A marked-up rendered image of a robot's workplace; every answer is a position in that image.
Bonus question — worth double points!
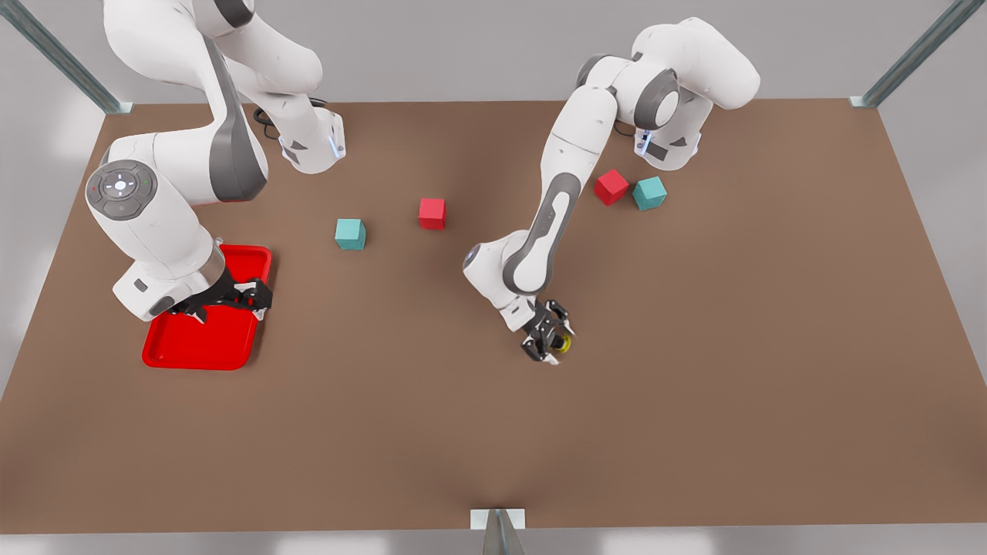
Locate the red plastic tray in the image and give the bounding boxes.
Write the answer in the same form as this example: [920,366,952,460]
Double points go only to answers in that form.
[142,244,273,372]

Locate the silver frame post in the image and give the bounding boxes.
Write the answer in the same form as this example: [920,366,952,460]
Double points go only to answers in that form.
[470,508,527,555]
[849,0,987,109]
[0,0,133,116]

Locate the black cable loop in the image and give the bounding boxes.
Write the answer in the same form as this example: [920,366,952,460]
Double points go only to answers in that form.
[253,97,328,141]

